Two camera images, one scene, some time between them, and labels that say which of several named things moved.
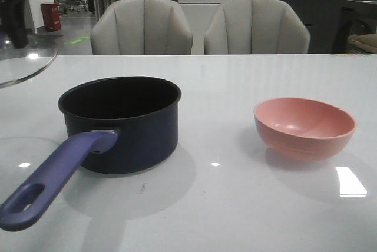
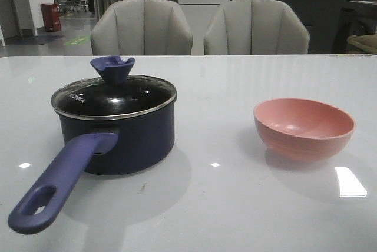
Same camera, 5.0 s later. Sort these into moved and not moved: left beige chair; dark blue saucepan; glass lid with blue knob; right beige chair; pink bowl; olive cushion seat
Moved: glass lid with blue knob; dark blue saucepan
Not moved: olive cushion seat; left beige chair; right beige chair; pink bowl
